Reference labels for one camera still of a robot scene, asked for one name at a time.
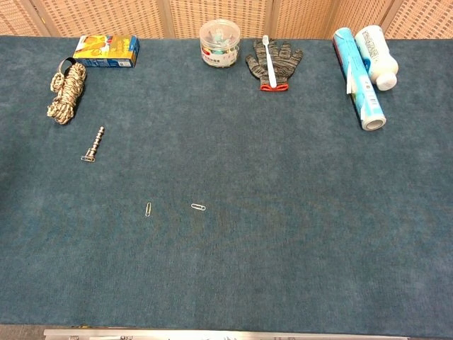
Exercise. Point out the silver paper clip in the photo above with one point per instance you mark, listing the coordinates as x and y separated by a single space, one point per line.
148 209
198 207
87 158

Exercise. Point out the blue felt mat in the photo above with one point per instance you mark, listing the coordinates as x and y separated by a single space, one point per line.
247 212

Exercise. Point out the white toothbrush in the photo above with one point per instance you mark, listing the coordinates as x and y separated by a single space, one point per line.
270 71

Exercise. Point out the clear plastic clip jar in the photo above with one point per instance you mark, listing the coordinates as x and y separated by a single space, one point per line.
219 53

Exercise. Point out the grey knit work glove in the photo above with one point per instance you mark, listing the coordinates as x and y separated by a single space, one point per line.
283 63

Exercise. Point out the blue white cylinder roll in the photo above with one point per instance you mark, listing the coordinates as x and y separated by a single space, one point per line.
364 99

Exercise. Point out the yellow blue cardboard box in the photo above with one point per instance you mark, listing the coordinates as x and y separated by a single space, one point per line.
106 49

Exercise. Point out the white plastic bottle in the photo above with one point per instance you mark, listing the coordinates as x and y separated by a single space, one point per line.
378 60

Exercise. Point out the woven folding screen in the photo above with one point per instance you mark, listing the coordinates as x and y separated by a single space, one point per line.
106 17

